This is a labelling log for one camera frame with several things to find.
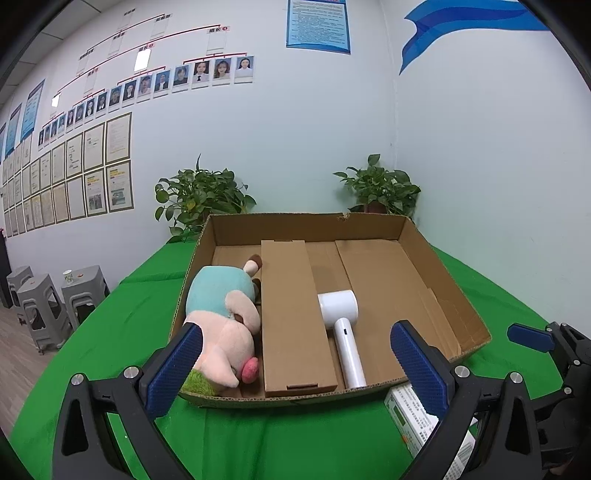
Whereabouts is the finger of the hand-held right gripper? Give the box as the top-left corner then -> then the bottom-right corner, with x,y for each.
547,321 -> 591,371
506,322 -> 579,371

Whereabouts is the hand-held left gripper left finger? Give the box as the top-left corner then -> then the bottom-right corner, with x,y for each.
51,322 -> 204,480

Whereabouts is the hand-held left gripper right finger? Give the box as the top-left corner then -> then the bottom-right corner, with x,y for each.
390,320 -> 544,480

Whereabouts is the white green medicine box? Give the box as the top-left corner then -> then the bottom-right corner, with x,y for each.
383,382 -> 478,480

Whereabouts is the pink pig plush toy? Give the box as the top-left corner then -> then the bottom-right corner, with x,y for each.
178,254 -> 264,398

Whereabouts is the white hair dryer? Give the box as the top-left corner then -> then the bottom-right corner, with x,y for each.
317,290 -> 368,390

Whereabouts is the cardboard tray box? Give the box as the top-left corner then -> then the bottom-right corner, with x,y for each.
168,212 -> 493,409

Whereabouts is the long brown cardboard box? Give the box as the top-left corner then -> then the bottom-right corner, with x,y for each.
259,239 -> 339,399

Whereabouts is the grey plastic stool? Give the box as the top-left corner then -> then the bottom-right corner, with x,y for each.
6,266 -> 36,324
60,265 -> 112,329
17,273 -> 74,356

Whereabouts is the bushy potted green plant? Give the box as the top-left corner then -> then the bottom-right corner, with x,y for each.
154,154 -> 257,244

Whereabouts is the small potted green plant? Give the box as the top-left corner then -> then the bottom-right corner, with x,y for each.
333,154 -> 422,219

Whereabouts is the black cabinet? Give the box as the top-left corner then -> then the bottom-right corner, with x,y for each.
0,239 -> 13,309

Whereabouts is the row of blue notice boards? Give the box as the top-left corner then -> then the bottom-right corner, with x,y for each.
0,79 -> 46,163

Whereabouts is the row of portrait photos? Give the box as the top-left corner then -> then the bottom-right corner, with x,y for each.
38,56 -> 256,149

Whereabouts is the large blue text poster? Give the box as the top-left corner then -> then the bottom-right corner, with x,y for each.
285,0 -> 352,55

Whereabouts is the wall of framed certificates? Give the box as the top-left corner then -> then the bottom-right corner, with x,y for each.
0,112 -> 135,239

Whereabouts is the red line wall chart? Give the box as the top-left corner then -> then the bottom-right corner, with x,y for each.
48,6 -> 232,110

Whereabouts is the blue wave wall decal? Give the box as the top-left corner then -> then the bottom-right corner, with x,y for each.
399,0 -> 551,76

